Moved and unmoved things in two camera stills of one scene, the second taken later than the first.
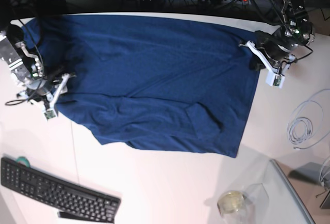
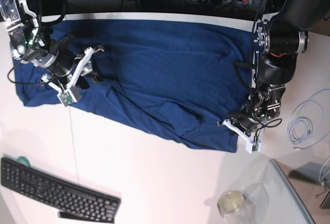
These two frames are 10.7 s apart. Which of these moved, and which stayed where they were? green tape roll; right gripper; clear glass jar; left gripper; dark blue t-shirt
Moved: dark blue t-shirt; right gripper; left gripper
Stayed: green tape roll; clear glass jar
